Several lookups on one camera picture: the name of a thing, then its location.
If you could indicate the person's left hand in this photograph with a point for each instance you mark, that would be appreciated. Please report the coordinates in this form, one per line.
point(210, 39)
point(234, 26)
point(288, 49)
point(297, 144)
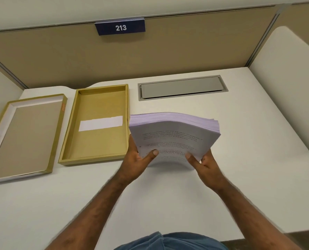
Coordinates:
point(134, 166)

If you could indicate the person's right hand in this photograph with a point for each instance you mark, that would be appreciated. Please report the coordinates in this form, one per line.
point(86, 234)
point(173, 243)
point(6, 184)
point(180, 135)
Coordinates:
point(209, 172)

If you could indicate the person's left thumb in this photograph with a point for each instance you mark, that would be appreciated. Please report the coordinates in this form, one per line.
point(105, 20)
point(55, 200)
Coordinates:
point(150, 155)

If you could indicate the person's right thumb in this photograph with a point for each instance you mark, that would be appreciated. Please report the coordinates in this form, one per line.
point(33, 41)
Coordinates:
point(193, 159)

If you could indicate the stack of printed white paper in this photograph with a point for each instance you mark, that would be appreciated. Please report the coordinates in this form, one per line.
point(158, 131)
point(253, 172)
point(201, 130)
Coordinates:
point(174, 139)

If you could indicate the person's right forearm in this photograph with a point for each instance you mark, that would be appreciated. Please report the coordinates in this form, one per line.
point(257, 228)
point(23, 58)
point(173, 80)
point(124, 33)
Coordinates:
point(250, 217)

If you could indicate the person's left forearm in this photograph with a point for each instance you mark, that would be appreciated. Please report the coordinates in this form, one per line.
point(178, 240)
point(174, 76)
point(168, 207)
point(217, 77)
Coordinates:
point(92, 213)

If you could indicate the white paper label strip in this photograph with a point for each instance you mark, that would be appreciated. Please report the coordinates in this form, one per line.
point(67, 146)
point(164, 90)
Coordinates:
point(101, 123)

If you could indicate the yellow cardboard box tray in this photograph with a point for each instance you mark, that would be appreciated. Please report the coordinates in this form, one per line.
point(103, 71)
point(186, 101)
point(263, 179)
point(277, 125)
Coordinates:
point(95, 124)

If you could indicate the person's blue shirt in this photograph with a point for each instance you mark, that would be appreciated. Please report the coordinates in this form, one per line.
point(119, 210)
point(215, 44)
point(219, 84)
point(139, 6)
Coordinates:
point(171, 242)

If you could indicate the beige desk partition panel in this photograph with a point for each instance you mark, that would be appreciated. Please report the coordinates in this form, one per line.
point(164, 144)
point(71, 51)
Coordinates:
point(133, 54)

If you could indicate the white side divider panel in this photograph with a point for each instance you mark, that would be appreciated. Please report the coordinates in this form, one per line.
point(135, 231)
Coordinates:
point(289, 85)

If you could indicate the yellow cardboard box lid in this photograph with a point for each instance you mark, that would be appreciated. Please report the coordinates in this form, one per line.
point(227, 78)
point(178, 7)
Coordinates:
point(24, 137)

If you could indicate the blue number sign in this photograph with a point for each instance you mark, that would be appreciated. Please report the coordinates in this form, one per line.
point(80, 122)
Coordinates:
point(120, 27)

